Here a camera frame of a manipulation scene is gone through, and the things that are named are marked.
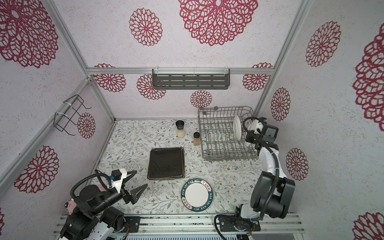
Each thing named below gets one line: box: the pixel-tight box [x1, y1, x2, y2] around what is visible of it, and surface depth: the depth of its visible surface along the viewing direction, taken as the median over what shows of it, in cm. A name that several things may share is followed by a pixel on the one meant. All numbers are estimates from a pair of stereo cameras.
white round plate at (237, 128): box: [233, 115, 242, 141], surface depth 102 cm
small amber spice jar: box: [193, 132, 200, 146], surface depth 102 cm
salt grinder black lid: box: [175, 120, 186, 138], surface depth 105 cm
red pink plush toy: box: [64, 200, 77, 215], surface depth 76 cm
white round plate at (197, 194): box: [181, 178, 214, 212], surface depth 83 cm
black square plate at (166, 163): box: [147, 147, 185, 180], surface depth 90 cm
